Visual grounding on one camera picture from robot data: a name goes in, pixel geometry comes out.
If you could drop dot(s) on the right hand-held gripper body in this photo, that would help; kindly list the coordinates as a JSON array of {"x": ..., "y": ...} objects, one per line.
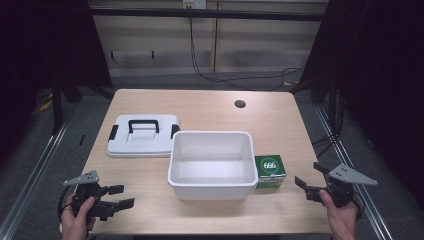
[{"x": 346, "y": 183}]

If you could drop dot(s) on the metal floor rail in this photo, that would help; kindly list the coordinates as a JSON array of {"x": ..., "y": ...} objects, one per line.
[
  {"x": 363, "y": 186},
  {"x": 30, "y": 180}
]

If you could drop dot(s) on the small green carton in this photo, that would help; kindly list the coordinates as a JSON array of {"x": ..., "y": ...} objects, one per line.
[{"x": 270, "y": 170}]

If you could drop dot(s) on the dark curtain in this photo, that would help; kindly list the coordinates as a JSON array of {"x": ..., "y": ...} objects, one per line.
[
  {"x": 383, "y": 66},
  {"x": 40, "y": 43}
]

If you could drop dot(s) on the yellow floor tape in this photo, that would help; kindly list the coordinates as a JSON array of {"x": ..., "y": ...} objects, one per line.
[{"x": 45, "y": 106}]

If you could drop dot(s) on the black horizontal bar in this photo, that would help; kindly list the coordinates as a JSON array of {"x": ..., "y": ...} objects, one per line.
[{"x": 200, "y": 14}]

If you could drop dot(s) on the white wall socket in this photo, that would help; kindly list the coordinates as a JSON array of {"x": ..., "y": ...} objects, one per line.
[{"x": 194, "y": 3}]

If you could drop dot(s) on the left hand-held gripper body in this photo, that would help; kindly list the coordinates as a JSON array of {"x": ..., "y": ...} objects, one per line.
[{"x": 89, "y": 190}]

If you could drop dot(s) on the white plastic storage box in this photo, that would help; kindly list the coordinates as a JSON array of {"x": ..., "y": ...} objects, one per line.
[{"x": 212, "y": 166}]

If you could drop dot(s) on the person's right hand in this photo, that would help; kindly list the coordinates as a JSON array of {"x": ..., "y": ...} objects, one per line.
[{"x": 341, "y": 220}]

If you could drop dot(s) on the person's left hand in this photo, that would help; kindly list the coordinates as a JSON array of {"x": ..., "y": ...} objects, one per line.
[{"x": 77, "y": 223}]

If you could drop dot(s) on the black metal stand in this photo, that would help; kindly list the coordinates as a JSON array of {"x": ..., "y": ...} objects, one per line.
[{"x": 57, "y": 110}]

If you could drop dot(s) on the small black stick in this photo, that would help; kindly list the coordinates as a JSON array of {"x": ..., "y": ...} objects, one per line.
[{"x": 81, "y": 140}]

